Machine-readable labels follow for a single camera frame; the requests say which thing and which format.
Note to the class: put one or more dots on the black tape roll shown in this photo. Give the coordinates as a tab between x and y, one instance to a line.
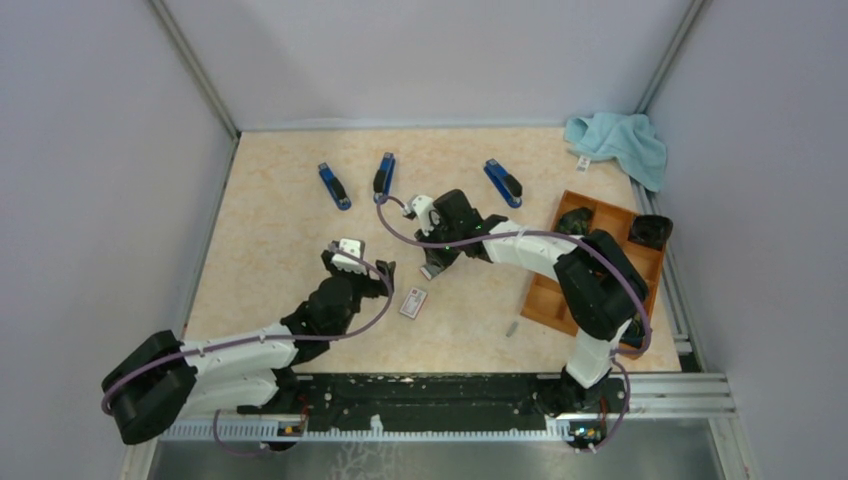
651	231

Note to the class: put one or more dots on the white cable duct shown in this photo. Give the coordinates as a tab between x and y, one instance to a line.
229	430

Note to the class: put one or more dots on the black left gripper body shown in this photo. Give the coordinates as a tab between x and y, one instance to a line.
363	286

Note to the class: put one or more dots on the light blue cloth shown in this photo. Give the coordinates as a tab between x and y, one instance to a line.
630	140

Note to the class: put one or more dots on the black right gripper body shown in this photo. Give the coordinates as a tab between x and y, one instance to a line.
445	256

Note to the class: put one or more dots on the brown wooden compartment tray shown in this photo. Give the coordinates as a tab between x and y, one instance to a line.
545	303

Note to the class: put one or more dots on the blue black stapler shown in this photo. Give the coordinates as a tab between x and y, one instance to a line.
382	181
335	187

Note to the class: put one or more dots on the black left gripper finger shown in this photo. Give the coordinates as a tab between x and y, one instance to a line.
386	272
332	261

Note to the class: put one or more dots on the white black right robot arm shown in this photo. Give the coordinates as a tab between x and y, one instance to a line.
601	287

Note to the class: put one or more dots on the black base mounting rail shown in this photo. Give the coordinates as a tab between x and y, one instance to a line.
488	402

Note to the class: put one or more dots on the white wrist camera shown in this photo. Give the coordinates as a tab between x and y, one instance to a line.
422	209
352	250

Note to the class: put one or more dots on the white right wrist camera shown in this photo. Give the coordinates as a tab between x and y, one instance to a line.
422	209

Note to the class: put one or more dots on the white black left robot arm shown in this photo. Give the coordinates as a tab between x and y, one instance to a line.
166	379

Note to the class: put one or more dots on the silver staple strip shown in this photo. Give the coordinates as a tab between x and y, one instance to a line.
512	329

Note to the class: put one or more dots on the red white staple box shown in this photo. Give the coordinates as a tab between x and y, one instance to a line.
413	303

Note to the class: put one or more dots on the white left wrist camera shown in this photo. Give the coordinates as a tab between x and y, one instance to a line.
352	250

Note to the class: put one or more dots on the black item in tray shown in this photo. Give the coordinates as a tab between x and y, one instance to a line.
575	222

